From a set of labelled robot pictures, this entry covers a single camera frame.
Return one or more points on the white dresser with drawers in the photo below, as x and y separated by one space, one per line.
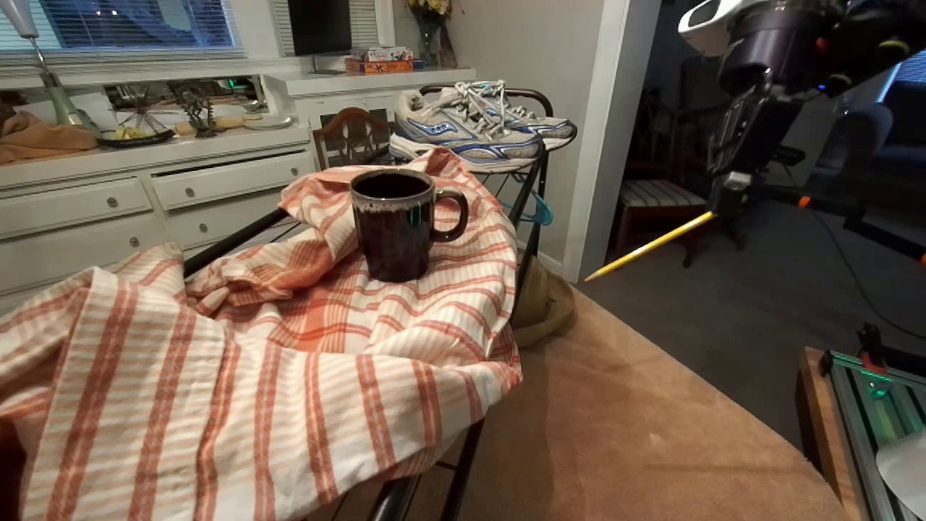
94 209

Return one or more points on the black metal wire rack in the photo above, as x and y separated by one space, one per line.
396 496

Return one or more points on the silver lamp base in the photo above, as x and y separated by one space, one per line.
65 111

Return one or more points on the brown ceramic mug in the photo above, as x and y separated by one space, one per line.
395 220

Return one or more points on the brown cloth on dresser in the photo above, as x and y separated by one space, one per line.
26 136

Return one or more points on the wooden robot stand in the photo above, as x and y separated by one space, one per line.
821 434

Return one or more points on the orange white striped cloth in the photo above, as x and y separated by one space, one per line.
264 386

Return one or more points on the black camera tripod arm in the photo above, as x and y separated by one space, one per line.
834 194

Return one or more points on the dark wooden chair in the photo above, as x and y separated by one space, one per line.
353 136

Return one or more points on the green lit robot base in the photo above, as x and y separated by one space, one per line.
879 398

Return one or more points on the flower vase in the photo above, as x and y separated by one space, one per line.
431 30

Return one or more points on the orange box on shelf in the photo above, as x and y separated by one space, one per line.
379 60

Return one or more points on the white blue sneaker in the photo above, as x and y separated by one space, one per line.
476 120

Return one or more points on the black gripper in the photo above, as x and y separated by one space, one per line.
748 136

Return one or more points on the wooden stool with cushion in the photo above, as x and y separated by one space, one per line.
654 201

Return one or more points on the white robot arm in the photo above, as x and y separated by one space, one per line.
782 52

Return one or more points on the black plate with food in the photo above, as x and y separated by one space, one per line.
134 136

